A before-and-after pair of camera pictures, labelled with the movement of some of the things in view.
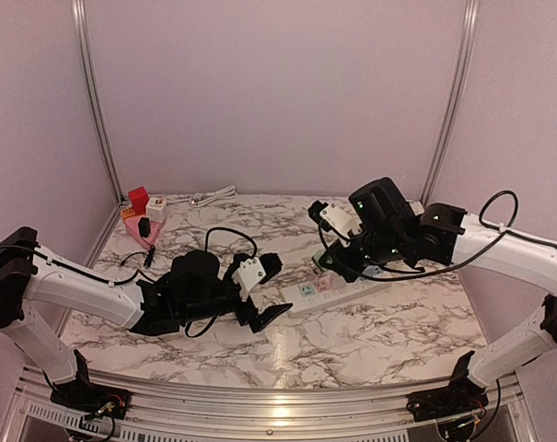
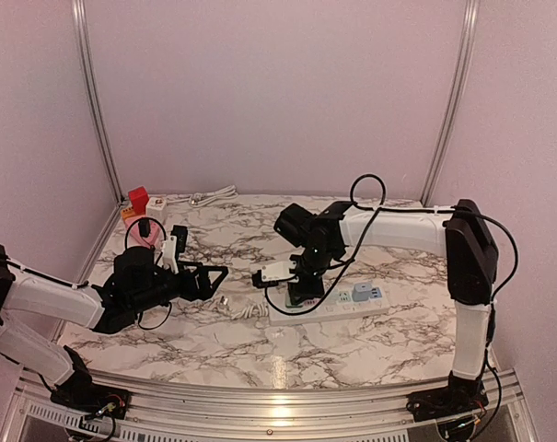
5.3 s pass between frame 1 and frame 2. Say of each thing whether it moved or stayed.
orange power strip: stayed
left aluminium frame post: stayed
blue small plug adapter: moved
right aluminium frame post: stayed
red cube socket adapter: stayed
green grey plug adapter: moved
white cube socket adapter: stayed
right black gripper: moved
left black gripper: moved
